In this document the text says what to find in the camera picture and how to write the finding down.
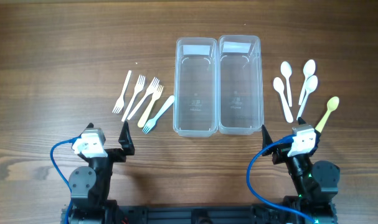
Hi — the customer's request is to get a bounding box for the yellow plastic spoon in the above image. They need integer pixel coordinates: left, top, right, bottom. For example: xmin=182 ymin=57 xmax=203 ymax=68
xmin=315 ymin=96 xmax=339 ymax=133

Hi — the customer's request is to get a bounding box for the yellow plastic fork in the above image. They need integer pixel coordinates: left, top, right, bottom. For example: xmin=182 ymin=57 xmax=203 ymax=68
xmin=138 ymin=85 xmax=164 ymax=128

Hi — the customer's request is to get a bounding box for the white plastic fork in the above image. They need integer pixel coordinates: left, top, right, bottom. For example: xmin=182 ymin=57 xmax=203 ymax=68
xmin=127 ymin=77 xmax=159 ymax=120
xmin=121 ymin=75 xmax=145 ymax=122
xmin=112 ymin=70 xmax=132 ymax=114

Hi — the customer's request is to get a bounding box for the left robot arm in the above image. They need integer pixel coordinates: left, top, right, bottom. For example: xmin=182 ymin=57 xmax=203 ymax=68
xmin=60 ymin=121 xmax=135 ymax=223

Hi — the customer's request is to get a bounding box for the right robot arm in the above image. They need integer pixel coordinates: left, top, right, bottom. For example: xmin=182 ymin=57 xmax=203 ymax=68
xmin=260 ymin=118 xmax=340 ymax=223

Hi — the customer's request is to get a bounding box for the right clear plastic container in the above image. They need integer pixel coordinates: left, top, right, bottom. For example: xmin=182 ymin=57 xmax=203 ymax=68
xmin=219 ymin=35 xmax=264 ymax=135

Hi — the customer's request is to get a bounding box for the clear plastic container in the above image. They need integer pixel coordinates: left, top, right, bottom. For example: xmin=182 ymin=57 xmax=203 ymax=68
xmin=173 ymin=37 xmax=217 ymax=138
xmin=219 ymin=35 xmax=264 ymax=135

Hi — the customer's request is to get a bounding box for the left clear plastic container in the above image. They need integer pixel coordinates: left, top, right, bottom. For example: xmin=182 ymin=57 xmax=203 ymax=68
xmin=173 ymin=37 xmax=217 ymax=138

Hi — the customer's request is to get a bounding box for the light blue plastic fork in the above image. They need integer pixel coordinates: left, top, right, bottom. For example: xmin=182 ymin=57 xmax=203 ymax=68
xmin=143 ymin=95 xmax=174 ymax=134

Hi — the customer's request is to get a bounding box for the left blue cable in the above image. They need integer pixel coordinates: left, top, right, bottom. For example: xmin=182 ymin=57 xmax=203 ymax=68
xmin=49 ymin=137 xmax=80 ymax=224

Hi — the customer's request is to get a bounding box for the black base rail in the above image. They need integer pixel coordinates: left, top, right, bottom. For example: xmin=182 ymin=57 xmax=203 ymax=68
xmin=61 ymin=203 xmax=338 ymax=224

